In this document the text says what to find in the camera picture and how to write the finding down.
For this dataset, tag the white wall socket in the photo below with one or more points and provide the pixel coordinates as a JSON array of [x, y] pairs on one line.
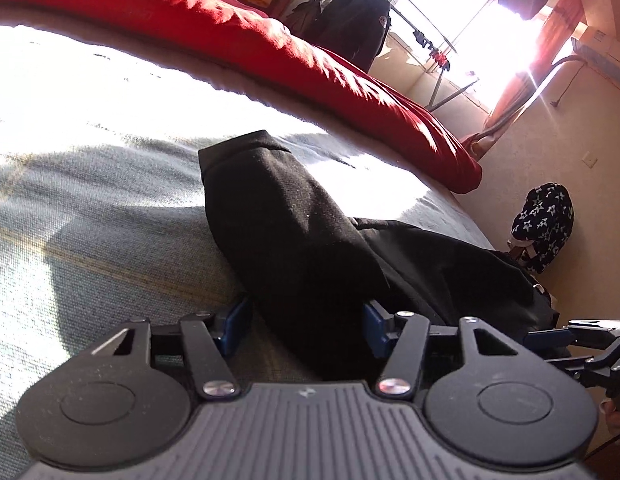
[[590, 159]]

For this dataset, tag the bed with teal plaid sheet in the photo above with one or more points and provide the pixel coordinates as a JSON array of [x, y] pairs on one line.
[[114, 210]]

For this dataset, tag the black pants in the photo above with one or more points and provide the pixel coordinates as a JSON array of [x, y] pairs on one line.
[[290, 220]]

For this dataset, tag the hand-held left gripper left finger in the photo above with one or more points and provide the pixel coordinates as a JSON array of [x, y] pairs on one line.
[[235, 327]]

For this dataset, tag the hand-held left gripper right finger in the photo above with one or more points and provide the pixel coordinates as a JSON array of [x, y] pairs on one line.
[[372, 327]]

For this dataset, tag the orange curtain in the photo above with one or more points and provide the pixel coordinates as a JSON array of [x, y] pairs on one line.
[[520, 90]]

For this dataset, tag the small hanging socks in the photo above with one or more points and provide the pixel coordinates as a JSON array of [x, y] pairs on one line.
[[432, 52]]

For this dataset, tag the white air conditioner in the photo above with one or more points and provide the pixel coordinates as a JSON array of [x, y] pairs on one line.
[[605, 57]]

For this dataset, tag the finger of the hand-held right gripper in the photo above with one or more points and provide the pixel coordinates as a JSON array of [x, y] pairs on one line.
[[540, 339], [605, 365]]

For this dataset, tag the red duvet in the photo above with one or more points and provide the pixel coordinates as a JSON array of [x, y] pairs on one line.
[[239, 35]]

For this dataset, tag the dark star print cloth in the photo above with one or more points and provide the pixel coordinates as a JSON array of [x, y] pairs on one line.
[[542, 220]]

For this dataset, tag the person's right hand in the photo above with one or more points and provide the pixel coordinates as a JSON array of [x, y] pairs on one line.
[[617, 412]]

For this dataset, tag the black hanging jacket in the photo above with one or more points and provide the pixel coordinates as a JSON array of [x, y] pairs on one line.
[[350, 15]]

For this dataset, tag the metal clothes drying rack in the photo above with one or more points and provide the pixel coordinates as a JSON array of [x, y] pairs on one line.
[[420, 10]]

